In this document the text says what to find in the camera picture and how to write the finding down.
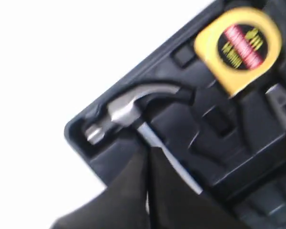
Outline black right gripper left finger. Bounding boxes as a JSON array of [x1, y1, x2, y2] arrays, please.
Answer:
[[52, 150, 149, 229]]

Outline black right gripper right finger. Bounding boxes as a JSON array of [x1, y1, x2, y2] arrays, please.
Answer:
[[148, 147, 243, 229]]

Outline claw hammer black handle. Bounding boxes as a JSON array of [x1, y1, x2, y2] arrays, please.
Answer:
[[84, 83, 203, 195]]

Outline black plastic tool case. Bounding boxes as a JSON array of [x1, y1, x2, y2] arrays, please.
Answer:
[[64, 0, 286, 229]]

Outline yellow tape measure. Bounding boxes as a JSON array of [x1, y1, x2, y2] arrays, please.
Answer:
[[194, 7, 283, 97]]

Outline orange handled pliers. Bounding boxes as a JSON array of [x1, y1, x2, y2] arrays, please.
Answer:
[[265, 83, 286, 130]]

